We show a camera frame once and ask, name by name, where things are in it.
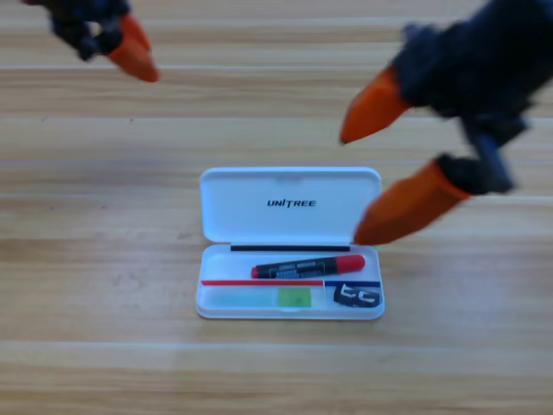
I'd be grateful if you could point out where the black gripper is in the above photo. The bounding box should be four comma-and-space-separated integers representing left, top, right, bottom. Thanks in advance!
21, 0, 162, 84
339, 0, 553, 196

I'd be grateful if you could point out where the white Unitree pencil case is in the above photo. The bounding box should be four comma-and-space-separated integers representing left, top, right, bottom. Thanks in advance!
194, 166, 385, 321

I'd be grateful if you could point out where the black eraser with white print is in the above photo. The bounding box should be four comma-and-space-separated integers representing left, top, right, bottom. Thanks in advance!
333, 282, 384, 310

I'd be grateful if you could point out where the green and white highlighter pen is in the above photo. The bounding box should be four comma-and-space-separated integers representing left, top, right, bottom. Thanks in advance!
209, 286, 314, 310

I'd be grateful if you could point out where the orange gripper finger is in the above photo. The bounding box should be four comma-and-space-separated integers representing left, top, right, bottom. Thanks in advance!
353, 157, 473, 247

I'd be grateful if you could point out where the red and black marker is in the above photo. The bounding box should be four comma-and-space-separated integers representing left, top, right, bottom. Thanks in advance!
251, 253, 367, 280

